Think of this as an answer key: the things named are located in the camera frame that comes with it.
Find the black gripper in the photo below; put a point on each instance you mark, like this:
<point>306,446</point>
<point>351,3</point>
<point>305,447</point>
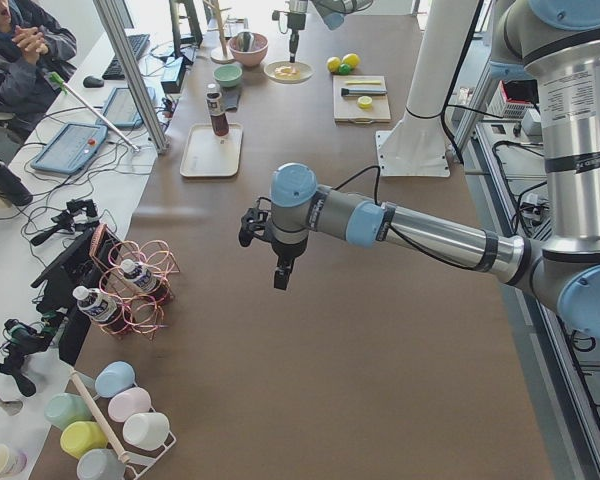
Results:
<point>284,252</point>
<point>295,22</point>

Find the glazed twisted donut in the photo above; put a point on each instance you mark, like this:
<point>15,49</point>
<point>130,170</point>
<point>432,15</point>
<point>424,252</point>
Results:
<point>286,72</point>

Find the white round plate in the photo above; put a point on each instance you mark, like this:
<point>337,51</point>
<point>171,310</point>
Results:
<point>305,72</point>

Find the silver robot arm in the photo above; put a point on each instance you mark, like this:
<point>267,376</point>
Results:
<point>332,12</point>
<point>560,46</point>

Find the dark drink bottle on tray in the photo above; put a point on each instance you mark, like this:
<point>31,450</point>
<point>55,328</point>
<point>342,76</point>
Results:
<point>215,105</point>

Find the cream rectangular tray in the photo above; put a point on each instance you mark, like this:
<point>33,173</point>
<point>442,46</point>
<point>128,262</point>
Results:
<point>208,155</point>

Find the pink bowl with ice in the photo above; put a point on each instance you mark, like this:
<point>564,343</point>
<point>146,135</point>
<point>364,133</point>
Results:
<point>255,56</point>

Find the yellow lemon lower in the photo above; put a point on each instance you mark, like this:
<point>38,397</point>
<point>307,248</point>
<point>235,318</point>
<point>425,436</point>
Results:
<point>333,64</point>

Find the yellow lemon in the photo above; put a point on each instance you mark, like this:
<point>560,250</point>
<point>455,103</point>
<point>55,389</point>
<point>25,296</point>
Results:
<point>333,64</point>
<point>351,59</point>

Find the steel ice scoop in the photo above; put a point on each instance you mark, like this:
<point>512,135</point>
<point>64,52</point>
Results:
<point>244,40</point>

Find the green lime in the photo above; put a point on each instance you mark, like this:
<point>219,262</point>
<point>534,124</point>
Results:
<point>344,69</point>

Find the yellow lemon upper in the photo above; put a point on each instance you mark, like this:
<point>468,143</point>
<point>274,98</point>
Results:
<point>351,59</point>

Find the steel muddler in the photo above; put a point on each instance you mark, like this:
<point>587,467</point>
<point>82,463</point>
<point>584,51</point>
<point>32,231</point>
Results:
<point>357,92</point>

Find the yellow plastic knife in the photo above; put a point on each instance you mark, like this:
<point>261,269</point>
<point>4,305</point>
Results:
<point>363,82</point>

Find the wooden mug tree stand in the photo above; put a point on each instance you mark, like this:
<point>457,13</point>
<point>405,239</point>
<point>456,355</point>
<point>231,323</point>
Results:
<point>221,54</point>

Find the green bowl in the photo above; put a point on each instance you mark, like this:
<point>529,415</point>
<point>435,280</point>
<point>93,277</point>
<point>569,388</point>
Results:
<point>228,76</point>

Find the grey folded cloth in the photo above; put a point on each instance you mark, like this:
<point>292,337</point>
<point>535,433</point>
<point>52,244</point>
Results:
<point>231,98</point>

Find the wooden cutting board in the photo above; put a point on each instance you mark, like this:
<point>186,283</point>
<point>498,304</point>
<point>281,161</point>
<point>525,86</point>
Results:
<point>345,108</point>

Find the half lemon slice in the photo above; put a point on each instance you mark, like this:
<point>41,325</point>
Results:
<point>365,102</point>

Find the bottle in copper rack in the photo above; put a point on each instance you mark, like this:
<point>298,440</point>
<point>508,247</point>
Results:
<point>102,308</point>

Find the blue teach pendant upper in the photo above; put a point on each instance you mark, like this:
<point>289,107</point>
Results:
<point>120,109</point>

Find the blue teach pendant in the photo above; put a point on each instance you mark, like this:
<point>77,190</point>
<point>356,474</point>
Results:
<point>71,149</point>
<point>120,109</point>

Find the pink plastic cup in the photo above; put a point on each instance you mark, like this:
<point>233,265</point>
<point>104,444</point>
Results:
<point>129,402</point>

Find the blue plastic cup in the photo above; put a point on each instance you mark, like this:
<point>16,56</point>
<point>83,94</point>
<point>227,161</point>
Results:
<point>114,379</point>

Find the white plastic cup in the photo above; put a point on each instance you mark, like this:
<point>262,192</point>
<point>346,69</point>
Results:
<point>147,431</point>

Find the black computer mouse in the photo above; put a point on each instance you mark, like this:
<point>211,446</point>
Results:
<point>93,82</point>

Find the white cup rack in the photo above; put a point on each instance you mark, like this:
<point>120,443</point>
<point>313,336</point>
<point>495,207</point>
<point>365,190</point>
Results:
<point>139,461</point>

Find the blue teach pendant lower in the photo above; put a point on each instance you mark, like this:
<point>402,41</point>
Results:
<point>71,149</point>

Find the yellow plastic cup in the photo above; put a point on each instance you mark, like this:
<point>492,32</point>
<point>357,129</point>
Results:
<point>82,436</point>

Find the green plastic cup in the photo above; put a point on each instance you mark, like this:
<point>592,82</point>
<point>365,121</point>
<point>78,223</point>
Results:
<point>63,409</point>

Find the grey plastic cup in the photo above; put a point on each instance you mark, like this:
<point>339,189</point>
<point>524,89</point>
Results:
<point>100,464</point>

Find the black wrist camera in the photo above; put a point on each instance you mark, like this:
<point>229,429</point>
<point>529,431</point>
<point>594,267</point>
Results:
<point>254,225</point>

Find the copper wire bottle rack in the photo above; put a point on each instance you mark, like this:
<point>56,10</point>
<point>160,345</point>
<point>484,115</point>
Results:
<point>143,311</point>

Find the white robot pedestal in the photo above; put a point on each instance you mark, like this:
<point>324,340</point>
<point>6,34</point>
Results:
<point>416,146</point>

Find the aluminium frame post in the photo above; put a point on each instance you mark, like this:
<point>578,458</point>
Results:
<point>113,27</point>

